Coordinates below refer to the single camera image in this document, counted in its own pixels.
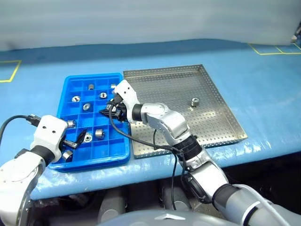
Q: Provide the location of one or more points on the blue plastic compartment tray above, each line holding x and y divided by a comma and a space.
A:
103, 148

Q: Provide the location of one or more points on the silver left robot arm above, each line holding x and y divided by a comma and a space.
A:
16, 174

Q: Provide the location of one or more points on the dark equipment item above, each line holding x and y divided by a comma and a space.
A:
297, 33

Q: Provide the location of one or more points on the perforated steel tray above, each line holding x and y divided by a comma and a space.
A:
211, 127

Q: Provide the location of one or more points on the small metal roller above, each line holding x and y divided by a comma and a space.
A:
99, 133
75, 99
70, 123
91, 86
113, 86
86, 106
66, 155
87, 138
103, 95

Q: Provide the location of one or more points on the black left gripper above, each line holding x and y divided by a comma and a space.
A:
62, 143

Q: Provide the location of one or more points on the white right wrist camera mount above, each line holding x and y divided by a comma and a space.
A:
127, 94

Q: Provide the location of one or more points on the grey rounded robot leg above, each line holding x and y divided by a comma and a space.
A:
176, 200
113, 204

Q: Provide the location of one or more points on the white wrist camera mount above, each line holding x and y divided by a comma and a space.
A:
49, 131
127, 94

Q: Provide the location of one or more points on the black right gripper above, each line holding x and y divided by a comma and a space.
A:
120, 113

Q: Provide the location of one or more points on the metal nut on tray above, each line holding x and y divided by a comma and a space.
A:
194, 102

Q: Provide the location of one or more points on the grey robot torso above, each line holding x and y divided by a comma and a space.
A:
164, 219

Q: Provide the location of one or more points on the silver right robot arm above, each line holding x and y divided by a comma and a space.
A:
169, 122

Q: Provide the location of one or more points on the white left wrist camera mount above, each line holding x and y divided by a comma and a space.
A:
49, 131

